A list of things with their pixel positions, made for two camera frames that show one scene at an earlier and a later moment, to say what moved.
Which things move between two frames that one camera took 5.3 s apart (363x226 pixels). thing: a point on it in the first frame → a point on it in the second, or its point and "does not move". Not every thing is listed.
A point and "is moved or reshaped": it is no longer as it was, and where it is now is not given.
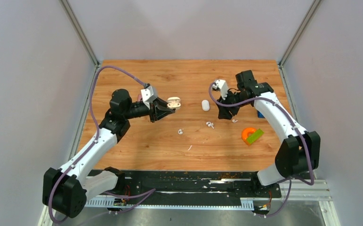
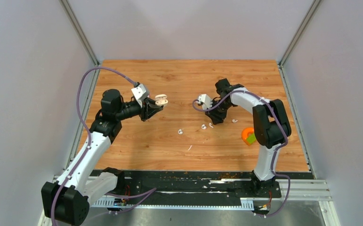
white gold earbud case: [173, 102] is moved or reshaped
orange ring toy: [245, 133] does not move
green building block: [254, 136] does not move
